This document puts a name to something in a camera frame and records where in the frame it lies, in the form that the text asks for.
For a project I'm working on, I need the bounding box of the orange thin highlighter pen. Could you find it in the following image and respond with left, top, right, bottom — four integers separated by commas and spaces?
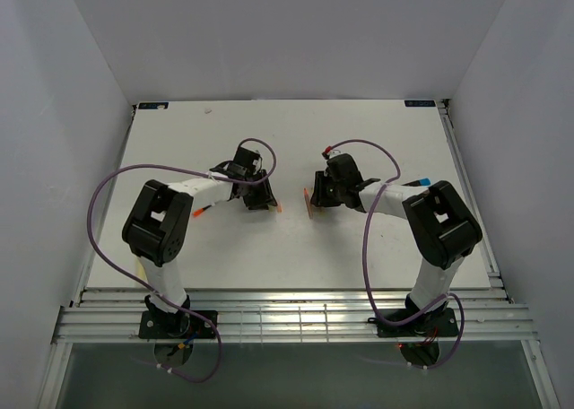
303, 187, 314, 220

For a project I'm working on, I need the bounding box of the black marker orange cap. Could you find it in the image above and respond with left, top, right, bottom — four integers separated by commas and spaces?
192, 204, 214, 217

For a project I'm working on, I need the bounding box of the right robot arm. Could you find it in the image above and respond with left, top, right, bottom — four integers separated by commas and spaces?
309, 150, 483, 335

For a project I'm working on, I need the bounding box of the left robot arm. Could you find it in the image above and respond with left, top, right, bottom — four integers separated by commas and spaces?
122, 146, 277, 337

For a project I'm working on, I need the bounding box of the black marker blue cap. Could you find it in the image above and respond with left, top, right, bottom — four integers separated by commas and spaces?
404, 178, 431, 187

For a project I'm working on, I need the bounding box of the right blue corner label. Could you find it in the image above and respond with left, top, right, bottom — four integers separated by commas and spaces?
404, 100, 436, 108

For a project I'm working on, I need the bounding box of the blue corner label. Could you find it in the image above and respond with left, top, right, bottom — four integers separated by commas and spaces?
404, 100, 436, 108
137, 101, 169, 110

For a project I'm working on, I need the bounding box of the yellow marker left edge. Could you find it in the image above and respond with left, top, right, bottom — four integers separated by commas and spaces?
136, 264, 147, 283

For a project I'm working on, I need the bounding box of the left blue corner label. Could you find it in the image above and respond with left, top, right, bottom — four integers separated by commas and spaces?
137, 101, 169, 110

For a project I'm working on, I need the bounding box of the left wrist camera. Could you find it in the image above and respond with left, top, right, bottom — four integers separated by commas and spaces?
233, 146, 261, 169

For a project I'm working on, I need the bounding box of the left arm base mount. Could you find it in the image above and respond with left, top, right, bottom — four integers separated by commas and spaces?
137, 310, 215, 340

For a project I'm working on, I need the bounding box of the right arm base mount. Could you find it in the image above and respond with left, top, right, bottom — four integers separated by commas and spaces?
367, 308, 459, 338

